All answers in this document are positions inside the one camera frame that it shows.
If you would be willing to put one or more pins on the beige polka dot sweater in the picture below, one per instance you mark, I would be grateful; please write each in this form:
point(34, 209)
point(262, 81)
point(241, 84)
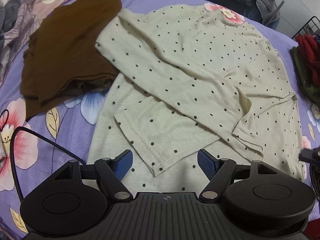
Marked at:
point(188, 79)

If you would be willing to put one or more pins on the brown folded garment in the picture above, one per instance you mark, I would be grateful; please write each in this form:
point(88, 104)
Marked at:
point(62, 61)

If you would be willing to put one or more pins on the mauve striped garment pile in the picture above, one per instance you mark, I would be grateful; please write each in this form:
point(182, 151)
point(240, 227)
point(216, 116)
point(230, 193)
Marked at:
point(19, 19)

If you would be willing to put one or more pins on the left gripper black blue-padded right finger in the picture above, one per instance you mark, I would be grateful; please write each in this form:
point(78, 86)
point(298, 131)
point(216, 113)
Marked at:
point(219, 173)

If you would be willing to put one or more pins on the dark green garment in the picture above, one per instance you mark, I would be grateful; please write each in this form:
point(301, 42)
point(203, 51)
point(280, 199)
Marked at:
point(303, 77)

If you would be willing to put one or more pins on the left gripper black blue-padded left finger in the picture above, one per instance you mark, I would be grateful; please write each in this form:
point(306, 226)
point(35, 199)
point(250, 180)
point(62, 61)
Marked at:
point(110, 173)

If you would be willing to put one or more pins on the black wire rack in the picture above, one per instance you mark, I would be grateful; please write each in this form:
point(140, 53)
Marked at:
point(310, 28)

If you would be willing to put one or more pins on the purple floral bed sheet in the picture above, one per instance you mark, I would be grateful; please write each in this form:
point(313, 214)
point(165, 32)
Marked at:
point(50, 191)

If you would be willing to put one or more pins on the red knitted garment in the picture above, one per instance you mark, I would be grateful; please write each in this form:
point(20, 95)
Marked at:
point(309, 49)

